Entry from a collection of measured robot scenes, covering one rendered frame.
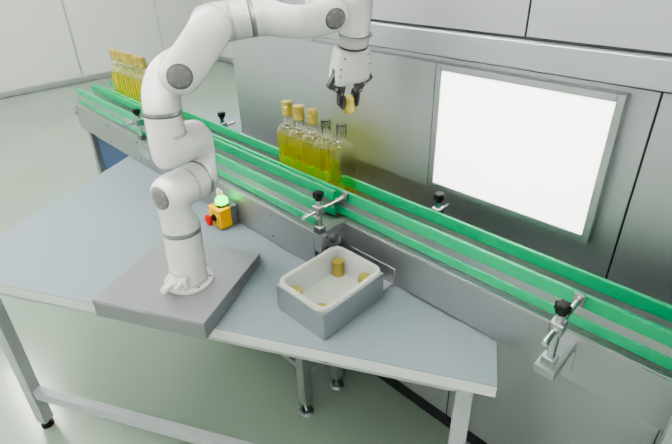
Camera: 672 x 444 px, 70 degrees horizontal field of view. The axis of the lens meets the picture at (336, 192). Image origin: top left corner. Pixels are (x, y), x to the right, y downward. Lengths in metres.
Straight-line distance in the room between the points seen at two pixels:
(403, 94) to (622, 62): 0.53
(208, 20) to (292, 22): 0.17
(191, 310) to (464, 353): 0.66
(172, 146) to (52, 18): 6.01
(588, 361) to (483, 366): 0.21
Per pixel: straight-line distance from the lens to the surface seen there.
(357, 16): 1.15
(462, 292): 1.21
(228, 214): 1.62
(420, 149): 1.34
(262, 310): 1.29
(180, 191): 1.18
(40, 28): 7.07
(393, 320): 1.25
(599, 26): 1.11
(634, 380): 1.13
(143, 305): 1.31
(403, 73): 1.31
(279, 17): 1.08
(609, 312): 1.08
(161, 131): 1.14
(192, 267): 1.28
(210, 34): 1.03
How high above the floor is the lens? 1.60
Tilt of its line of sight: 28 degrees down
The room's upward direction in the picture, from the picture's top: 1 degrees counter-clockwise
